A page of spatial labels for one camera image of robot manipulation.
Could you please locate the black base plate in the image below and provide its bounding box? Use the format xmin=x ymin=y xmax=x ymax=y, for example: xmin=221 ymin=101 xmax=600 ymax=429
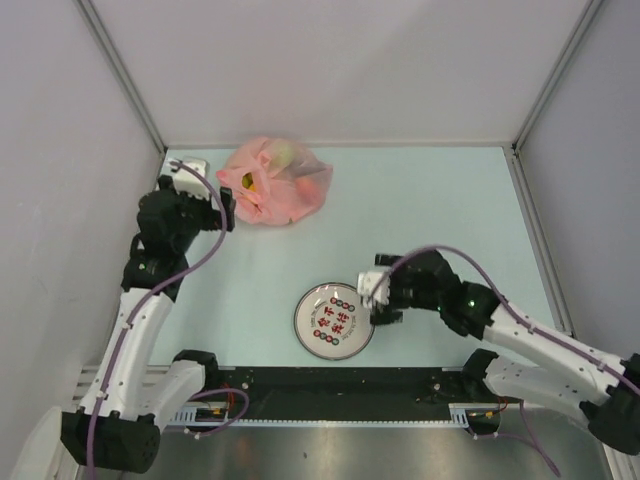
xmin=202 ymin=367 xmax=518 ymax=423

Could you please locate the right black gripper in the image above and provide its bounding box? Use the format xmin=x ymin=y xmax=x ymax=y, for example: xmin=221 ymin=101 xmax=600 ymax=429
xmin=368 ymin=254 xmax=441 ymax=326

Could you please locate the red fake fruit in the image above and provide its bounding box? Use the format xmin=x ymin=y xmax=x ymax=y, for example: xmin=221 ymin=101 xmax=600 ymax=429
xmin=295 ymin=177 xmax=321 ymax=205

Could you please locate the white printed plate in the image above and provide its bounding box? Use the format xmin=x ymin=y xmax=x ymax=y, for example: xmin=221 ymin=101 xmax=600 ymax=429
xmin=293 ymin=282 xmax=375 ymax=361

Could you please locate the white cable duct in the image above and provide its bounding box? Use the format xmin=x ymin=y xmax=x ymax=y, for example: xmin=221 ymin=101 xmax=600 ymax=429
xmin=166 ymin=404 xmax=503 ymax=431

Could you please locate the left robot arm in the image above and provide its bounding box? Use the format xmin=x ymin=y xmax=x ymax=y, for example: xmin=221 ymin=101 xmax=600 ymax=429
xmin=60 ymin=164 xmax=235 ymax=476

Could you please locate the green fake pear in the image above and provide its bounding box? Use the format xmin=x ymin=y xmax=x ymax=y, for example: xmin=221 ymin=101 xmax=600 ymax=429
xmin=274 ymin=142 xmax=296 ymax=168

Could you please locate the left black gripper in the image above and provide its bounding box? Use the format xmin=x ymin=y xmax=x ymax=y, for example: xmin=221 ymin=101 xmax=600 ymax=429
xmin=158 ymin=175 xmax=234 ymax=252

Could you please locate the yellow fake fruit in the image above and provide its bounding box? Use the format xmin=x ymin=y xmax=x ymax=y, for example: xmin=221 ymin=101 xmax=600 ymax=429
xmin=241 ymin=172 xmax=257 ymax=193

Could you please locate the pink plastic bag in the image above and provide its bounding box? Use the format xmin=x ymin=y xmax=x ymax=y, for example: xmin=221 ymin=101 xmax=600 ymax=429
xmin=216 ymin=137 xmax=333 ymax=226

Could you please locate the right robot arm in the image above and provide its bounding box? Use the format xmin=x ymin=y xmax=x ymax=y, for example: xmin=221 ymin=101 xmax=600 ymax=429
xmin=357 ymin=245 xmax=639 ymax=456

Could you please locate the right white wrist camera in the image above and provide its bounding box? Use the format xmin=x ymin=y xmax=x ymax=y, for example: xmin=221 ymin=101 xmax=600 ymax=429
xmin=356 ymin=270 xmax=390 ymax=310

